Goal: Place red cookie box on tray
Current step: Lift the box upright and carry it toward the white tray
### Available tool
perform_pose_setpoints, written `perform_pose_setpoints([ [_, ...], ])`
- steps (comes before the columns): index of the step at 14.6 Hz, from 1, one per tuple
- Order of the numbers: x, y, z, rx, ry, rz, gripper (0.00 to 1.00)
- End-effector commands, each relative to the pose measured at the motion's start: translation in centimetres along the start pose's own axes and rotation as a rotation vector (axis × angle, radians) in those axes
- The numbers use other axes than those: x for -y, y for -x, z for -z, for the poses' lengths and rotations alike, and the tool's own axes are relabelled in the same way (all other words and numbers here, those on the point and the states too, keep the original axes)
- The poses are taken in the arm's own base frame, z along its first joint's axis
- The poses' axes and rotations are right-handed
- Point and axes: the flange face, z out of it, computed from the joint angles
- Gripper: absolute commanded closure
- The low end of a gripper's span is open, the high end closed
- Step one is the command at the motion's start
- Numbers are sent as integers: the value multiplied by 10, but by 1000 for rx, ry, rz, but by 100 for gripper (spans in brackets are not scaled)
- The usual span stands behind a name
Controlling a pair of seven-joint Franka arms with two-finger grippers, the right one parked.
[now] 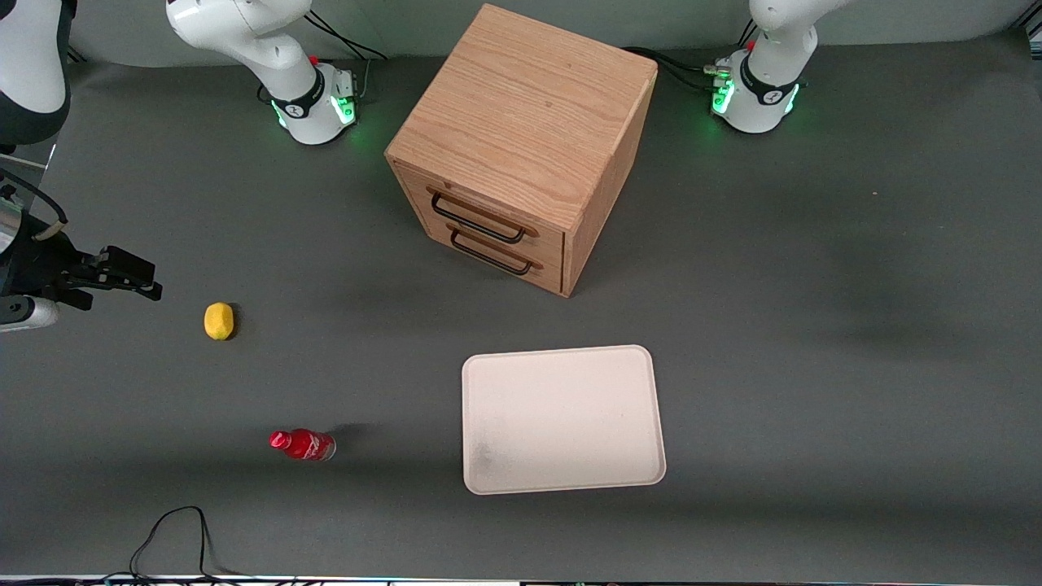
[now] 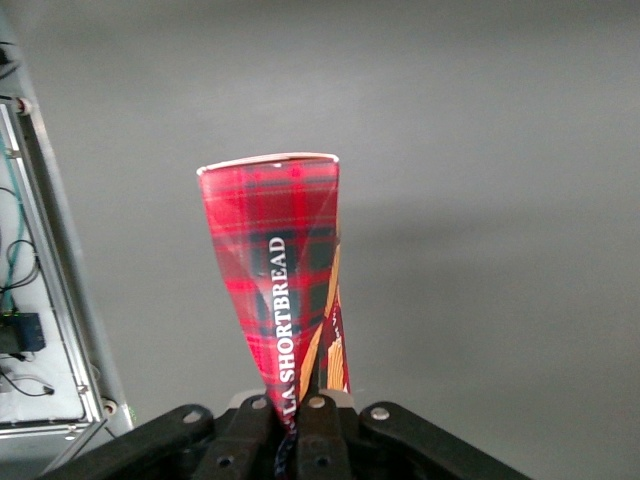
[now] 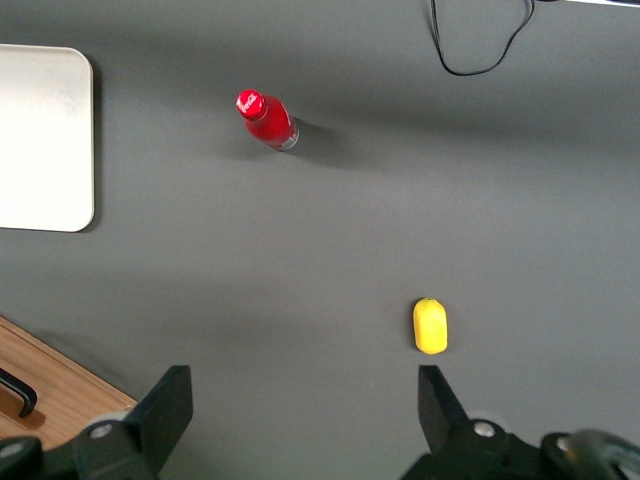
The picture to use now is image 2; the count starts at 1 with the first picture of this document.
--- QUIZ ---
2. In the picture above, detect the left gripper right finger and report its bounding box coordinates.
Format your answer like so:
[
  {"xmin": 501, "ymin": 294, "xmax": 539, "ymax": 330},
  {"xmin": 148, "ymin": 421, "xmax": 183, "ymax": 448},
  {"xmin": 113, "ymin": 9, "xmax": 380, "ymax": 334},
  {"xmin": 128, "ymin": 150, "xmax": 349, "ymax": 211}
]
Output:
[{"xmin": 293, "ymin": 393, "xmax": 532, "ymax": 480}]

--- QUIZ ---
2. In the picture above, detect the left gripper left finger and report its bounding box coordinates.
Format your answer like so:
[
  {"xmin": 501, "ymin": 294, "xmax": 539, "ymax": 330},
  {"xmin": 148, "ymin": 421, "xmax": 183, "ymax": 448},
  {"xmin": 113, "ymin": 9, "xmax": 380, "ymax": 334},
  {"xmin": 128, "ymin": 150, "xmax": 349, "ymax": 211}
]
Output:
[{"xmin": 43, "ymin": 393, "xmax": 290, "ymax": 480}]

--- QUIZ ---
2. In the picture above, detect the red tartan shortbread cookie box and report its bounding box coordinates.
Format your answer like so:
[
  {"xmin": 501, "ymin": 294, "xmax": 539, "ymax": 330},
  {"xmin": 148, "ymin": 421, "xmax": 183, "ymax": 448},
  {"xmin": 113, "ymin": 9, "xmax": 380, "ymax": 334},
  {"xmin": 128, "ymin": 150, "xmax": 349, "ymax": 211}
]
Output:
[{"xmin": 196, "ymin": 152, "xmax": 354, "ymax": 477}]

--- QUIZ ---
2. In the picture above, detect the blue electronics box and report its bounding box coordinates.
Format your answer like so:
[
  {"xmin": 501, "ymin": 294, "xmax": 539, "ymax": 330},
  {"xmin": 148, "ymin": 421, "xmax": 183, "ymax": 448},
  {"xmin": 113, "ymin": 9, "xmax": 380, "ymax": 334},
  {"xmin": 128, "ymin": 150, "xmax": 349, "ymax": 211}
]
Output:
[{"xmin": 0, "ymin": 311, "xmax": 48, "ymax": 354}]

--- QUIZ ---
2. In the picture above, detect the thin black cable with plug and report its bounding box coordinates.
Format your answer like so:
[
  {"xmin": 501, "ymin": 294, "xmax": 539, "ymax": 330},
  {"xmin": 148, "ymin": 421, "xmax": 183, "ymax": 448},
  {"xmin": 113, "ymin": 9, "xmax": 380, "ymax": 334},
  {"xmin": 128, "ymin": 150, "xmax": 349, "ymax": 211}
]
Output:
[{"xmin": 0, "ymin": 367, "xmax": 56, "ymax": 397}]

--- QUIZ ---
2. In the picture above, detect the aluminium frame with cables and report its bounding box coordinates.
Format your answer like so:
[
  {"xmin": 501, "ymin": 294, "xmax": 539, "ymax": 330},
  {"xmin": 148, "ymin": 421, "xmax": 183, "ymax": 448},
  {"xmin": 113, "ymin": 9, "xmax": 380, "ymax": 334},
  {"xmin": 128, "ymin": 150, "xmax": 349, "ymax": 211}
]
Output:
[{"xmin": 0, "ymin": 99, "xmax": 109, "ymax": 442}]

